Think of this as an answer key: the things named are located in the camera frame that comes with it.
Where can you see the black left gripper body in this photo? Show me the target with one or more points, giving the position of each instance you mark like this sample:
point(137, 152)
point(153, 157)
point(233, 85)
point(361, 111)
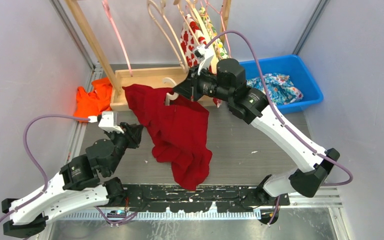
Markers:
point(123, 141)

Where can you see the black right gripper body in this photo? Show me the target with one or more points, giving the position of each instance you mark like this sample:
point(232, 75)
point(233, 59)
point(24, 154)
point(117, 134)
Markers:
point(205, 84)

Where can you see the lemon print skirt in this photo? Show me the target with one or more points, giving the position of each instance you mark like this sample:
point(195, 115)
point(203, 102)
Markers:
point(220, 51)

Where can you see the beige wooden hanger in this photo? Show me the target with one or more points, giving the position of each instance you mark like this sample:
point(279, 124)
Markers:
point(156, 11)
point(170, 95)

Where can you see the thin pink wire hanger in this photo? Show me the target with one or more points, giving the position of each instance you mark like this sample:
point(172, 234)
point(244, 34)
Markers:
point(224, 13)

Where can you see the dark red cloth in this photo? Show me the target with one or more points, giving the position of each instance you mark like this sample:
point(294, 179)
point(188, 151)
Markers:
point(178, 132)

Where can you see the red poppy print cloth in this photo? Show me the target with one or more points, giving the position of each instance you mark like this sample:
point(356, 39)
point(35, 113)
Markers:
point(192, 35)

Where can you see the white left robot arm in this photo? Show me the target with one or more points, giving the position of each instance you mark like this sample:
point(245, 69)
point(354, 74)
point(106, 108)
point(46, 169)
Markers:
point(85, 182)

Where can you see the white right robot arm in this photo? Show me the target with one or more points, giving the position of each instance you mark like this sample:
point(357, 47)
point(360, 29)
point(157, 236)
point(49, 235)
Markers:
point(314, 162)

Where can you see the cream wooden hanger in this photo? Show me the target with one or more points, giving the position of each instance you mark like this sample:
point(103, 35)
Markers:
point(188, 6)

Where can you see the wooden hanger rack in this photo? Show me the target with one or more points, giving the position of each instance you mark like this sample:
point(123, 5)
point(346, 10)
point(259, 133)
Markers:
point(121, 78)

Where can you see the thick pink hanger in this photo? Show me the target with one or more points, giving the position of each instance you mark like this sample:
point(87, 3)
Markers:
point(107, 11)

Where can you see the blue floral cloth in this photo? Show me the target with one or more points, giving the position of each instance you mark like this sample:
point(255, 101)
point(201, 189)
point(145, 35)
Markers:
point(281, 89)

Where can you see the orange cloth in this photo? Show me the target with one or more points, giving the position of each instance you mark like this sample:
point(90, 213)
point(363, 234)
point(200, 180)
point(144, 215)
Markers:
point(94, 102)

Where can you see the blue plastic bin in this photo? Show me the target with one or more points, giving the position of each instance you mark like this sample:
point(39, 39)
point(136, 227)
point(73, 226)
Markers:
point(300, 76)

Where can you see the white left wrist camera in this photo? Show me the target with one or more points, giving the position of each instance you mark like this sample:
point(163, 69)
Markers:
point(106, 121)

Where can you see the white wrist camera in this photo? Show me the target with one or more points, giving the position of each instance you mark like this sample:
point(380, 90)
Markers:
point(204, 55)
point(106, 121)

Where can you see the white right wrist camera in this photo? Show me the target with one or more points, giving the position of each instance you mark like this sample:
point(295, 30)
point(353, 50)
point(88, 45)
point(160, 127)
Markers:
point(204, 55)

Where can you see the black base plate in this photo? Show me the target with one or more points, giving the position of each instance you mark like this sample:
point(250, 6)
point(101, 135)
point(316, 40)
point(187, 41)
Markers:
point(157, 198)

